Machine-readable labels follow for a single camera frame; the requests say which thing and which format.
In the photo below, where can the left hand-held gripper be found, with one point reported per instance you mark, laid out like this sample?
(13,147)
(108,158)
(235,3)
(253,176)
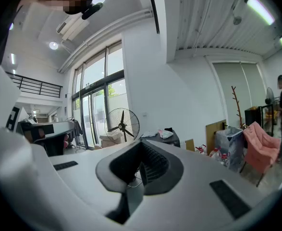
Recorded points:
(1,93)

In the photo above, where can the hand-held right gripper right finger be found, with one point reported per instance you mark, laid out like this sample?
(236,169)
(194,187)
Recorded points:
(198,167)

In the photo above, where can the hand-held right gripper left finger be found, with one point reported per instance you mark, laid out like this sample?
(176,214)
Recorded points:
(83,172)

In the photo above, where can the clear red-capped water bottle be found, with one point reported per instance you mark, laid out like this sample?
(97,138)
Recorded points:
(201,150)
(224,158)
(215,152)

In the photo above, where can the small cardboard box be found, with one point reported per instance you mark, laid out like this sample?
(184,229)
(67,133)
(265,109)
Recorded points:
(190,145)

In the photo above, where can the black balcony railing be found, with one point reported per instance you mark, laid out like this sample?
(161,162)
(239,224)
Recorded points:
(35,86)

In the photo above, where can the grey bin with plastic bag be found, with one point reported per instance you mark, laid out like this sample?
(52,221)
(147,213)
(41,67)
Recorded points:
(229,143)

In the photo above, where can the rack of dark clothes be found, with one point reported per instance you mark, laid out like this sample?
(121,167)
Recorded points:
(75,131)

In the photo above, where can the black low table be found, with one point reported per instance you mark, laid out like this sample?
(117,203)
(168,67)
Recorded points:
(164,141)

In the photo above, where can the large cardboard box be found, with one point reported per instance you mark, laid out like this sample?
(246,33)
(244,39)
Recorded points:
(112,138)

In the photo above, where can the white pink plastic bag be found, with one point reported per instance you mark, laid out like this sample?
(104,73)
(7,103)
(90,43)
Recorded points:
(166,133)

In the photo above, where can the black reception desk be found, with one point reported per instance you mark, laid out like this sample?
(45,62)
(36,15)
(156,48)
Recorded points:
(56,131)

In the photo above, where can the white folded cloth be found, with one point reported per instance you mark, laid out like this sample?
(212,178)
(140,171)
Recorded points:
(150,134)

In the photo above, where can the large black floor fan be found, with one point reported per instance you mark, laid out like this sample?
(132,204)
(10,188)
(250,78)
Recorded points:
(122,125)

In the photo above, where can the wooden coat rack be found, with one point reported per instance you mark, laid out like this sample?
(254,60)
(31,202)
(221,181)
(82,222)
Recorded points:
(238,107)

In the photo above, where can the black cabinet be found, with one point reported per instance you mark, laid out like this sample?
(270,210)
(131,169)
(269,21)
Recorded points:
(252,117)

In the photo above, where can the glass entrance door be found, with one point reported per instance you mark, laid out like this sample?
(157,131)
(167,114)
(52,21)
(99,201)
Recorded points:
(95,93)

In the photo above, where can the grey roller blind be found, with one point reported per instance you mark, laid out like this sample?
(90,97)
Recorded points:
(234,93)

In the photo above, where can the black display shelf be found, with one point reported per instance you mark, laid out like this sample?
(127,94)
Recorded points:
(271,117)

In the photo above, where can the white ceiling air conditioner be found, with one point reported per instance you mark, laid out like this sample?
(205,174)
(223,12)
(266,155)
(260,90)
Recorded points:
(71,28)

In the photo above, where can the small black standing fan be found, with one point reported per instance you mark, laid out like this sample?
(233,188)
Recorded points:
(269,95)

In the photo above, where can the head-worn black camera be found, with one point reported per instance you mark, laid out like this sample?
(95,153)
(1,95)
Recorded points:
(92,9)

